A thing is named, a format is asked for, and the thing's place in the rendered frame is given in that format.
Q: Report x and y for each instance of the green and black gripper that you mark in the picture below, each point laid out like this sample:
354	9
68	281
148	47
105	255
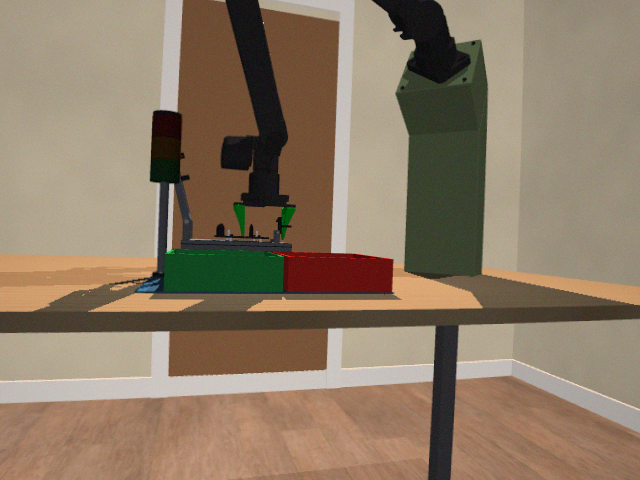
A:
264	193

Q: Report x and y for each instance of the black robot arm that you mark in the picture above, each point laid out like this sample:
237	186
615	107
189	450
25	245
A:
420	20

